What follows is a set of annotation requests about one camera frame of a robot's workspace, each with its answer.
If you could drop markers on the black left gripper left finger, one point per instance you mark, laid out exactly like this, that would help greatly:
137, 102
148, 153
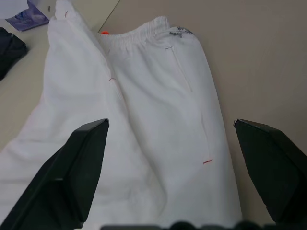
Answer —
60, 182

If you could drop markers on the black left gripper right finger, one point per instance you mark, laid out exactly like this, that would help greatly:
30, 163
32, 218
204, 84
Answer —
278, 172

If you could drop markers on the white shirt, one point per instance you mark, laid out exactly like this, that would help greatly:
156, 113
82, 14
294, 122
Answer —
153, 115

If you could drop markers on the black folded umbrella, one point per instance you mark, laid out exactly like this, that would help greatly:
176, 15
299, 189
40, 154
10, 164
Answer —
10, 50

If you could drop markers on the orange plastic clip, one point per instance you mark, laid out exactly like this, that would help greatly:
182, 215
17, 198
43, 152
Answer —
104, 32

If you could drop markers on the purple tissue box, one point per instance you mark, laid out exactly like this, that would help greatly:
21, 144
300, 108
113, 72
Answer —
28, 18

